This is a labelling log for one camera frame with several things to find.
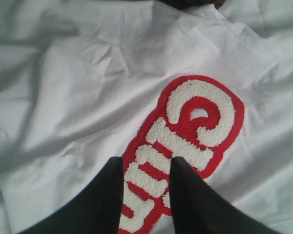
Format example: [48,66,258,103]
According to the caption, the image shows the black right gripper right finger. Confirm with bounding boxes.
[169,156,276,234]

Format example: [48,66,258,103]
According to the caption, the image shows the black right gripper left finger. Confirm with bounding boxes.
[23,157,124,234]

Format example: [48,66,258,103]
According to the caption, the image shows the white t-shirt with red lettering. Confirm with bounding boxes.
[0,0,293,234]

